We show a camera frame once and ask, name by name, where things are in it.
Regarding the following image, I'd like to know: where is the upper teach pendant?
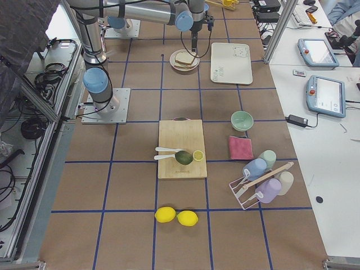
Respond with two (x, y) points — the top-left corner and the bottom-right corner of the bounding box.
(297, 39), (339, 69)

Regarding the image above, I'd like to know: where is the yellow lemon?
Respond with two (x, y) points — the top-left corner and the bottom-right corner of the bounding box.
(154, 206), (176, 223)
(177, 210), (199, 227)

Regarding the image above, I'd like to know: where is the purple plastic cup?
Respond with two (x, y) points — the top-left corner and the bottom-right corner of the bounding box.
(255, 178), (282, 203)

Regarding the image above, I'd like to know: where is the yellow lemon right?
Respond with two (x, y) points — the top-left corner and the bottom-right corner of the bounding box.
(177, 210), (199, 227)

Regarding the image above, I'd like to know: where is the bread slice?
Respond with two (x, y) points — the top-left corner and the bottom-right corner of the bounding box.
(175, 52), (195, 65)
(173, 61), (197, 69)

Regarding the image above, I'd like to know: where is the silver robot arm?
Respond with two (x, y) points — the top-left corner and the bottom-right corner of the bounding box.
(94, 1), (214, 52)
(67, 1), (119, 115)

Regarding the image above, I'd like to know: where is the pink folded cloth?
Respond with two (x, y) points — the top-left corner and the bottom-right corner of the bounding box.
(228, 136), (254, 160)

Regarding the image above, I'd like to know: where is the white wire cup rack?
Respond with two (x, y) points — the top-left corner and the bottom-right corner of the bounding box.
(229, 161), (294, 210)

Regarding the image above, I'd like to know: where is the green plastic cup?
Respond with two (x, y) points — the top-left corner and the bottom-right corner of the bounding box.
(258, 150), (276, 171)

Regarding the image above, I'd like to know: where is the white round plate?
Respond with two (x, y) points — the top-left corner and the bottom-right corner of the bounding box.
(169, 49), (200, 71)

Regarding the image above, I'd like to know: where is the green avocado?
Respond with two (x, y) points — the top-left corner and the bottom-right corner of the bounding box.
(175, 150), (193, 165)

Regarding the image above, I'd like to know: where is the teach pendant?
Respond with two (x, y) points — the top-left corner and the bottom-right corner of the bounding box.
(306, 75), (346, 118)
(297, 39), (339, 69)

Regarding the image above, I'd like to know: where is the lower teach pendant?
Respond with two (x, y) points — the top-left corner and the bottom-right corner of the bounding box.
(306, 75), (346, 118)

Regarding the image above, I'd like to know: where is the cream rectangular serving tray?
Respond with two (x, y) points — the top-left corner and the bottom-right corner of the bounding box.
(210, 42), (253, 85)

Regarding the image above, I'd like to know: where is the light green bowl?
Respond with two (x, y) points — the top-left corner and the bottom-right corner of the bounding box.
(231, 111), (254, 132)

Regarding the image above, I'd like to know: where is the blue plastic cup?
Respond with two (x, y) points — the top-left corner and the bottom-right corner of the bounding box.
(242, 158), (267, 181)

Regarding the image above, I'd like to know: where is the yellow lemon left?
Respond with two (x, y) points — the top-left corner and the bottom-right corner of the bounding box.
(154, 206), (176, 223)

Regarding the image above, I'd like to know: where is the black power adapter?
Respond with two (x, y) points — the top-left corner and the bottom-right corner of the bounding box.
(285, 114), (308, 128)

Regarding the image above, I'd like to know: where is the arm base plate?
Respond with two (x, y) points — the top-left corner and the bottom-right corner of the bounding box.
(81, 88), (131, 124)
(104, 17), (141, 39)

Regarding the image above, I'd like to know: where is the beige plastic cup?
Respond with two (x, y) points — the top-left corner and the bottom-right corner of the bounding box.
(274, 170), (294, 196)

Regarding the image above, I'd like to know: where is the wooden cutting board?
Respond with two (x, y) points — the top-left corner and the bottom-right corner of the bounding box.
(157, 117), (208, 179)

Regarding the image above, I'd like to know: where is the yellow juicer tool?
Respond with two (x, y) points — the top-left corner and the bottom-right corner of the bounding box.
(205, 0), (239, 11)

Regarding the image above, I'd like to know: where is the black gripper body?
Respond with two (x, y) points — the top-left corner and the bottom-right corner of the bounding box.
(190, 15), (214, 32)

